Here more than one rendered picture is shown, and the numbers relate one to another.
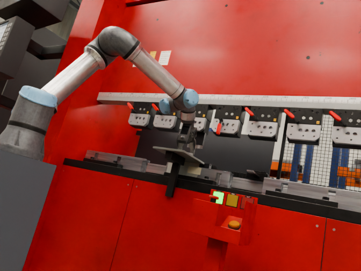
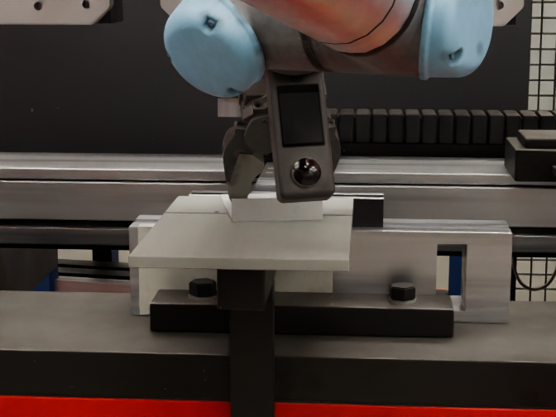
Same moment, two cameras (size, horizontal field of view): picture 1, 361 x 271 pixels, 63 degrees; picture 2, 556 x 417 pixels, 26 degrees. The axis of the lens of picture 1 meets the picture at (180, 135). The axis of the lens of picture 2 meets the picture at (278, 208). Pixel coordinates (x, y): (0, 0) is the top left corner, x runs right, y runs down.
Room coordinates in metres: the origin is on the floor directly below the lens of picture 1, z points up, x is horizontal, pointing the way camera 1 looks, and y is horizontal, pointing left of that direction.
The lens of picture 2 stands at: (0.58, 0.44, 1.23)
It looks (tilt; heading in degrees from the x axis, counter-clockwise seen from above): 11 degrees down; 334
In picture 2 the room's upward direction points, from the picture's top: straight up
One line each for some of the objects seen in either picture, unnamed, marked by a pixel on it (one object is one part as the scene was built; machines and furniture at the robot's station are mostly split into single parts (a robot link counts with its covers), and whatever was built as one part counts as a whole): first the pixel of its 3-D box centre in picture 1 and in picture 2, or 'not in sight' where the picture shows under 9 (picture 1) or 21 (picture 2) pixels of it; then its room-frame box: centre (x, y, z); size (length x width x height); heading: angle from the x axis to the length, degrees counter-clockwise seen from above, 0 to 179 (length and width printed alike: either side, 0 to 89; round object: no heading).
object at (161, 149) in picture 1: (179, 155); (253, 229); (1.55, -0.02, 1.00); 0.26 x 0.18 x 0.01; 150
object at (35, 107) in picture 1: (34, 108); not in sight; (0.97, 0.50, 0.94); 0.13 x 0.12 x 0.14; 30
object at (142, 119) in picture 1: (143, 115); not in sight; (1.89, 0.27, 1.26); 0.15 x 0.09 x 0.17; 60
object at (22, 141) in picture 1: (22, 141); not in sight; (0.97, 0.49, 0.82); 0.15 x 0.15 x 0.10
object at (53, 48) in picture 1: (45, 46); not in sight; (2.10, 1.16, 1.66); 0.40 x 0.24 x 0.07; 60
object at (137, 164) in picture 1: (115, 162); not in sight; (1.96, 0.38, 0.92); 0.50 x 0.06 x 0.10; 60
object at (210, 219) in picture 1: (223, 213); not in sight; (1.15, -0.23, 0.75); 0.20 x 0.16 x 0.18; 60
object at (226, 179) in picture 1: (197, 176); (318, 267); (1.65, -0.14, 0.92); 0.39 x 0.06 x 0.10; 60
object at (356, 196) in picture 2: (194, 164); (286, 208); (1.67, -0.11, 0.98); 0.20 x 0.03 x 0.03; 60
